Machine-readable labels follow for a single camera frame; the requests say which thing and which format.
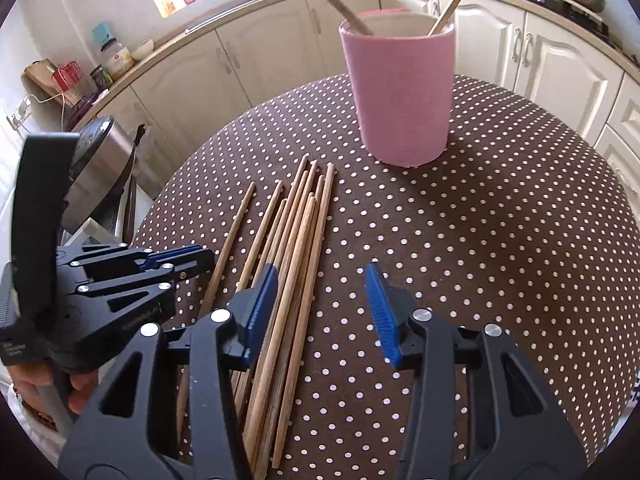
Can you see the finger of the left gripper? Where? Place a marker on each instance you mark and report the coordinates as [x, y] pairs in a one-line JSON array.
[[122, 258], [141, 291]]

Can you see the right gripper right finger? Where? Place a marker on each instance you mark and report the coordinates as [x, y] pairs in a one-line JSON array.
[[479, 409]]

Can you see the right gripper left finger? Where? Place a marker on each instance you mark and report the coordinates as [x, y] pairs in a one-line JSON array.
[[128, 428]]

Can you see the cream lower kitchen cabinets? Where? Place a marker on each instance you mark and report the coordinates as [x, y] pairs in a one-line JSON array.
[[201, 80]]

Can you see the person's left hand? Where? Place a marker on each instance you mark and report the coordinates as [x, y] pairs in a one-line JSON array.
[[30, 378]]

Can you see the silver rice cooker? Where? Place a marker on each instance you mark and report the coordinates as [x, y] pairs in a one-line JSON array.
[[101, 165]]

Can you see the brown polka dot tablecloth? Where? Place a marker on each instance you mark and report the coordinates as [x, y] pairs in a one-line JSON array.
[[520, 223]]

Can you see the glass jar white lid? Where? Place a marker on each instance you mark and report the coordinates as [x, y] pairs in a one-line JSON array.
[[116, 59]]

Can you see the white bowl on counter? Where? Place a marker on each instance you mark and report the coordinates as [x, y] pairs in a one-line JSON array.
[[143, 50]]

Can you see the wooden cutting board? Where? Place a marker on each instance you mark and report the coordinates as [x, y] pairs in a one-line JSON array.
[[49, 78]]

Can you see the pink cylindrical utensil holder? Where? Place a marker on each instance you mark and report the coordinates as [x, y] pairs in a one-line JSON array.
[[402, 76]]

